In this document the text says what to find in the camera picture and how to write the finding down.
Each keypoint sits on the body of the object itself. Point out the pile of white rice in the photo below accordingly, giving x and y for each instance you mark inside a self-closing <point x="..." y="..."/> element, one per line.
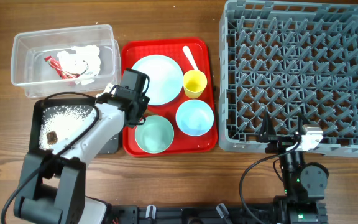
<point x="67" y="121"/>

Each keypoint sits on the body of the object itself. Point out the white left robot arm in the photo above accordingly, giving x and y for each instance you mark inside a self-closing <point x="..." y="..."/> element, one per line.
<point x="52" y="183"/>

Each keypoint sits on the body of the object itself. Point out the black waste tray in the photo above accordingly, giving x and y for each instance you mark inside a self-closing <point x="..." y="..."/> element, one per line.
<point x="110" y="147"/>

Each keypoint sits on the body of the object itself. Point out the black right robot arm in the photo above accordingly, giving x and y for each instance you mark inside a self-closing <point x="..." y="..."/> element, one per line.
<point x="304" y="183"/>

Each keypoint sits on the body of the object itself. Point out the red snack wrapper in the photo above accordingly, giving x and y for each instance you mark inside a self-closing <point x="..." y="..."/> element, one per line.
<point x="55" y="64"/>

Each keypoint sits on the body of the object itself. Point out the light blue plate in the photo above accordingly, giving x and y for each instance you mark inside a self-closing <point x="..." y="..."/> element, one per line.
<point x="166" y="78"/>

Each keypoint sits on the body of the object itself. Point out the brown food chunk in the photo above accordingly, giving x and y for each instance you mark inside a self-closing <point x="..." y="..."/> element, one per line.
<point x="51" y="138"/>

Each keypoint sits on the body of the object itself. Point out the red plastic tray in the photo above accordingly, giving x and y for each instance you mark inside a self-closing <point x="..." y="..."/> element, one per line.
<point x="182" y="143"/>

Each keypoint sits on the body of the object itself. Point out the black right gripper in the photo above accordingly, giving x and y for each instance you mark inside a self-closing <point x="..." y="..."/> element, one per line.
<point x="279" y="143"/>

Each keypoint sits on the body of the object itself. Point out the white napkin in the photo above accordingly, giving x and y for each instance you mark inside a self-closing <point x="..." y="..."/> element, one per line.
<point x="84" y="64"/>

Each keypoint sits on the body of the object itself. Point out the mint green bowl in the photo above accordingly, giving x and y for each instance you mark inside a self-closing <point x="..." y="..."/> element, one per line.
<point x="155" y="135"/>

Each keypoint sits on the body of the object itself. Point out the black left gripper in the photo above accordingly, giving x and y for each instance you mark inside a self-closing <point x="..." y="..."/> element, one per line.
<point x="143" y="99"/>

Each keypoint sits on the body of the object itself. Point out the white plastic spoon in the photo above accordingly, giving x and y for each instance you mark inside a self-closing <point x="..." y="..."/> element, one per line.
<point x="186" y="50"/>

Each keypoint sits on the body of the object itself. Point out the yellow plastic cup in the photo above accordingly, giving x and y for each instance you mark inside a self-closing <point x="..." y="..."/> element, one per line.
<point x="194" y="83"/>

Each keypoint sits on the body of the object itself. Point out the light blue bowl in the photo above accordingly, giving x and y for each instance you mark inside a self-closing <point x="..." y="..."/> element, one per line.
<point x="194" y="117"/>

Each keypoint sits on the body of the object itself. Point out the grey plastic dishwasher rack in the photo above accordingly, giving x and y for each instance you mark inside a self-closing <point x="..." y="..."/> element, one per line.
<point x="284" y="59"/>

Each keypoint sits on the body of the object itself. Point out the clear plastic waste bin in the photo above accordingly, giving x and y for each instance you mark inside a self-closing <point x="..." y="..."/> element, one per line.
<point x="31" y="72"/>

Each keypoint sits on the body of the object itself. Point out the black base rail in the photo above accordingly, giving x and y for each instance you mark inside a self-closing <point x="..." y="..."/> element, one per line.
<point x="266" y="212"/>

